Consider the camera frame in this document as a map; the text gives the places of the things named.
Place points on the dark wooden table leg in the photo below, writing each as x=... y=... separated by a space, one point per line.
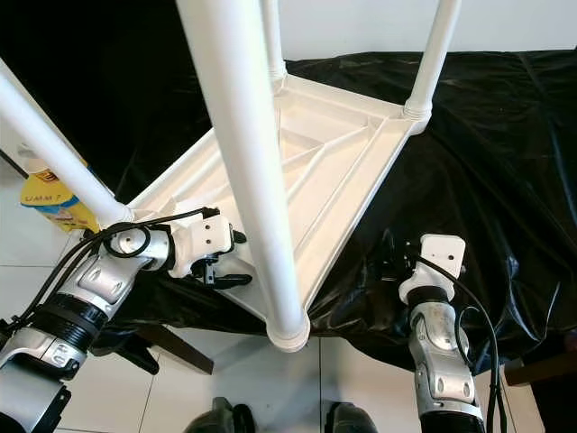
x=539 y=367
x=173 y=349

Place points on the dark left robot foot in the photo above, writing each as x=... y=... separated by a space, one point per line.
x=221 y=417

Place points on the dark robot foot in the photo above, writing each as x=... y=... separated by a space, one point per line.
x=353 y=419
x=221 y=417

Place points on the black plastic table sheet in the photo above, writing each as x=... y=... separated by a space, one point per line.
x=505 y=162

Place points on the dark right robot foot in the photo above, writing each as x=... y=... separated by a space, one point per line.
x=353 y=419

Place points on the yellow blue cardboard box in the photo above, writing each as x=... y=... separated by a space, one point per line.
x=54 y=203

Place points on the white brown paper cup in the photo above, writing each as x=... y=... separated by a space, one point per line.
x=36 y=164

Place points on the black door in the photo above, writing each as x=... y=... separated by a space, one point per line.
x=90 y=54

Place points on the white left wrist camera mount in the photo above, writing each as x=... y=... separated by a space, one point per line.
x=207 y=236

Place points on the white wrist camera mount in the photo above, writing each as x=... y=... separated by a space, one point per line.
x=442 y=253
x=207 y=236

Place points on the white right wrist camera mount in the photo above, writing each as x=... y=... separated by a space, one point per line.
x=442 y=253

